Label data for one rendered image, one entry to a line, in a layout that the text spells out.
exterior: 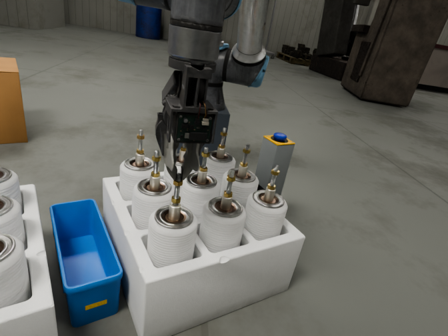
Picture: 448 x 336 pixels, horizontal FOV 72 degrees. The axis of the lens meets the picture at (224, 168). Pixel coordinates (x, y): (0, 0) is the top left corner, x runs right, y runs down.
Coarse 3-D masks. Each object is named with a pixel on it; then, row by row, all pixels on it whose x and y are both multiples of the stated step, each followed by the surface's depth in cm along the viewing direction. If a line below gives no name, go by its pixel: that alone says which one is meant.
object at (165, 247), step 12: (156, 228) 57; (192, 228) 58; (156, 240) 58; (168, 240) 57; (180, 240) 57; (192, 240) 60; (156, 252) 58; (168, 252) 58; (180, 252) 58; (192, 252) 62; (156, 264) 60; (168, 264) 59
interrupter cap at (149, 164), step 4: (128, 160) 78; (132, 160) 78; (148, 160) 80; (152, 160) 80; (124, 164) 76; (128, 164) 76; (132, 164) 77; (144, 164) 78; (148, 164) 78; (152, 164) 78; (128, 168) 75; (132, 168) 74; (136, 168) 75; (140, 168) 75; (144, 168) 76; (148, 168) 76; (152, 168) 76
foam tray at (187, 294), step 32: (128, 224) 67; (288, 224) 77; (128, 256) 64; (224, 256) 63; (256, 256) 67; (288, 256) 73; (128, 288) 67; (160, 288) 56; (192, 288) 61; (224, 288) 66; (256, 288) 73; (160, 320) 60; (192, 320) 66
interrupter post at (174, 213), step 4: (172, 204) 59; (180, 204) 59; (172, 208) 58; (176, 208) 58; (180, 208) 59; (172, 212) 58; (176, 212) 58; (180, 212) 60; (172, 216) 59; (176, 216) 59; (172, 220) 59; (176, 220) 59
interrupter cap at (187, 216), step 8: (160, 208) 61; (168, 208) 62; (184, 208) 63; (160, 216) 59; (168, 216) 60; (184, 216) 60; (192, 216) 61; (160, 224) 57; (168, 224) 57; (176, 224) 58; (184, 224) 58
